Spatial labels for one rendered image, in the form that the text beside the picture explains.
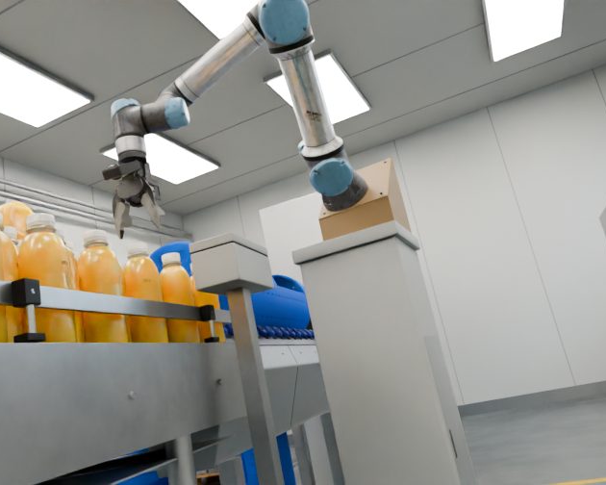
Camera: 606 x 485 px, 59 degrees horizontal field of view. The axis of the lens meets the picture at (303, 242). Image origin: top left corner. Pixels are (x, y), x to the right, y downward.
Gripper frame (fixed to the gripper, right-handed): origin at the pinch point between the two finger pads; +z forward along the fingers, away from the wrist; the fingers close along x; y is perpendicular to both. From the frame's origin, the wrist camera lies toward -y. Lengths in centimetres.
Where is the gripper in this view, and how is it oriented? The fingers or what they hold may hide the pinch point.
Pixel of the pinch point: (137, 230)
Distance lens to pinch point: 135.2
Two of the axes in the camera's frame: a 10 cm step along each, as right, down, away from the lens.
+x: -9.3, 2.6, 2.5
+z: 2.0, 9.5, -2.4
